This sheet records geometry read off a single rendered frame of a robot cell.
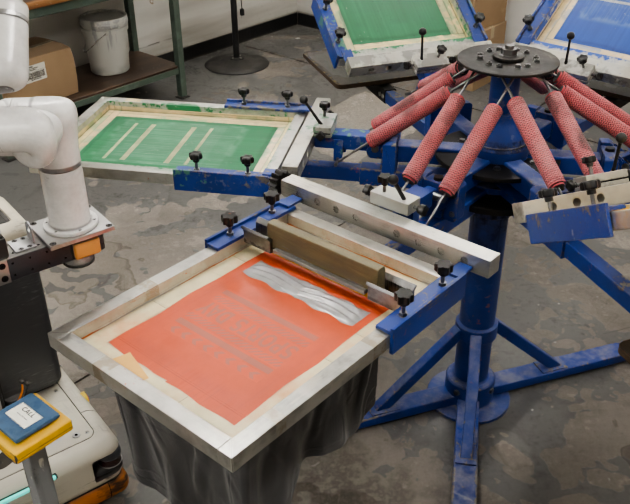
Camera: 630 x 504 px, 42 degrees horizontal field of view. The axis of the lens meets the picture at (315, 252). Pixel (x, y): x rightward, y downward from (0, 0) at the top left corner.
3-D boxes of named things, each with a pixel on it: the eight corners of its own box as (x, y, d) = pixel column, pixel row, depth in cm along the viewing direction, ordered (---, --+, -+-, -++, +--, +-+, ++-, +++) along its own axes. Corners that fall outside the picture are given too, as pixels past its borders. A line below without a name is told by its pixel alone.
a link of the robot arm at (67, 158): (82, 172, 182) (70, 104, 174) (21, 175, 181) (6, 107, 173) (88, 154, 190) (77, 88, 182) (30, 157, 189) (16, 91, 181)
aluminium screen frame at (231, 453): (232, 473, 151) (231, 458, 149) (50, 346, 184) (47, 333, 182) (462, 290, 202) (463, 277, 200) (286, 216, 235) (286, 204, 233)
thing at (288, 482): (257, 566, 184) (248, 426, 162) (246, 557, 186) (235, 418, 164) (380, 452, 214) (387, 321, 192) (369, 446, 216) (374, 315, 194)
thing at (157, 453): (250, 574, 183) (240, 432, 161) (124, 476, 208) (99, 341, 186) (260, 566, 185) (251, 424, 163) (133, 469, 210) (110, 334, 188)
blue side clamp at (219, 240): (219, 268, 213) (217, 245, 210) (206, 261, 216) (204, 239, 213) (296, 224, 233) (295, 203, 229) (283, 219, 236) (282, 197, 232)
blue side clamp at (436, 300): (392, 355, 182) (393, 330, 179) (374, 346, 185) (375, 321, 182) (464, 296, 202) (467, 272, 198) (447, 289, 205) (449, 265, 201)
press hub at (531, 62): (486, 448, 287) (538, 76, 217) (395, 400, 309) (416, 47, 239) (539, 392, 312) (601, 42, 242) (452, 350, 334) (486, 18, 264)
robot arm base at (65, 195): (30, 217, 197) (17, 158, 189) (79, 202, 203) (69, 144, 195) (56, 243, 186) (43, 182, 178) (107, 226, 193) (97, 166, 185)
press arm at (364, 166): (126, 166, 283) (124, 150, 280) (132, 159, 288) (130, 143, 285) (491, 195, 263) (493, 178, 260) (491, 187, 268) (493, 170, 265)
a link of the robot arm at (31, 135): (58, 186, 153) (-46, 191, 151) (89, 132, 187) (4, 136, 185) (47, 110, 147) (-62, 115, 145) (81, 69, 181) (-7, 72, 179)
